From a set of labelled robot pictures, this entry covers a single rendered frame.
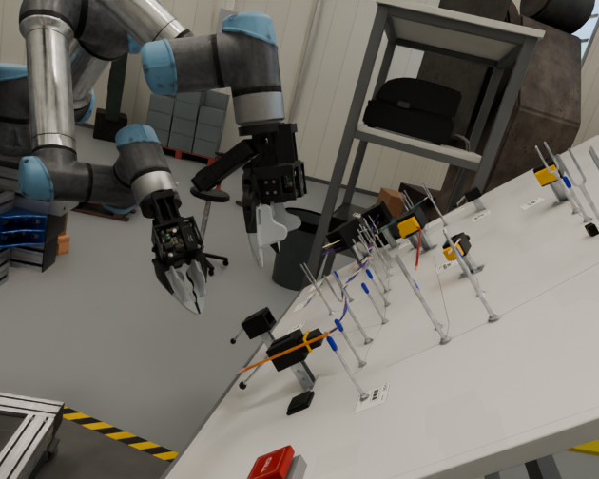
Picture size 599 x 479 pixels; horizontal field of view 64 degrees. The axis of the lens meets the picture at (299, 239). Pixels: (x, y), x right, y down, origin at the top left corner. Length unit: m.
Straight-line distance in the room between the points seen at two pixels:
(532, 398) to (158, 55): 0.62
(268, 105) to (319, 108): 8.80
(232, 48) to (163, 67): 0.10
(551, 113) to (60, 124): 3.79
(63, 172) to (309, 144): 8.71
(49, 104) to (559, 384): 0.90
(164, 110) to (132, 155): 7.69
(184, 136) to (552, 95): 5.95
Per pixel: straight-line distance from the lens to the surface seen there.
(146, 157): 0.90
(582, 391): 0.51
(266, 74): 0.72
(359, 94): 1.64
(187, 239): 0.82
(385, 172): 9.88
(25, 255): 1.56
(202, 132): 8.52
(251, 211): 0.70
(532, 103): 4.19
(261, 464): 0.61
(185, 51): 0.73
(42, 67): 1.05
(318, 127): 9.53
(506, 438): 0.49
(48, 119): 0.99
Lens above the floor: 1.50
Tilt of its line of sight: 16 degrees down
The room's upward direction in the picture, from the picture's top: 15 degrees clockwise
